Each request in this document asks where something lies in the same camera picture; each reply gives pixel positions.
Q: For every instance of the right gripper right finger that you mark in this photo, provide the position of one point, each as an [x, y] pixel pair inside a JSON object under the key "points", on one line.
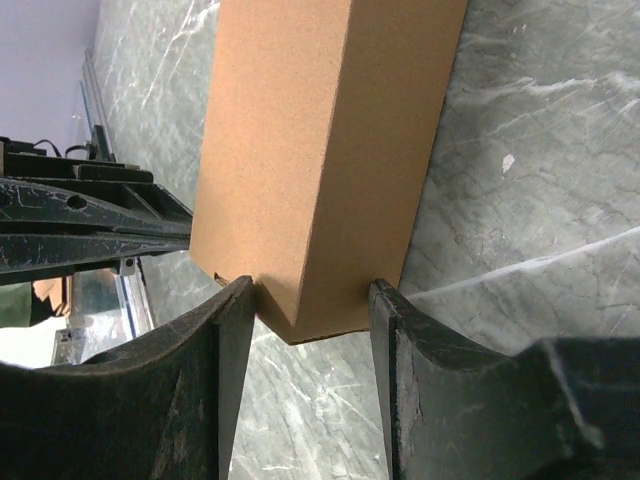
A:
{"points": [[563, 408]]}

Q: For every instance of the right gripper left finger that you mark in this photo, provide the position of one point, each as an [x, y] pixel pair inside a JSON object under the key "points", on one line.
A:
{"points": [[162, 406]]}

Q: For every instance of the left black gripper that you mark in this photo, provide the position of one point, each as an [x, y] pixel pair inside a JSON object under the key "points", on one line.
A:
{"points": [[134, 205]]}

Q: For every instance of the brown cardboard box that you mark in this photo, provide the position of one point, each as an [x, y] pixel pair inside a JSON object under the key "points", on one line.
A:
{"points": [[320, 125]]}

